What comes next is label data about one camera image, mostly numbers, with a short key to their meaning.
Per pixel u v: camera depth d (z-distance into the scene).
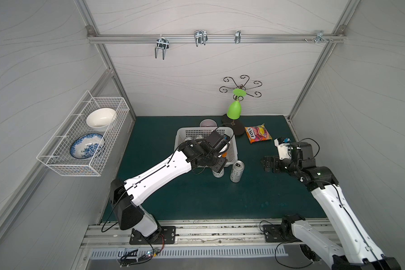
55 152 0.57
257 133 1.08
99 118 0.72
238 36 0.73
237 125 1.15
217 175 0.77
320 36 0.77
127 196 0.40
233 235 0.75
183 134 1.03
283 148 0.66
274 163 0.65
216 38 0.79
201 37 0.76
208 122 1.10
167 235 0.73
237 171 0.81
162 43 0.78
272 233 0.73
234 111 0.96
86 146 0.65
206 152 0.54
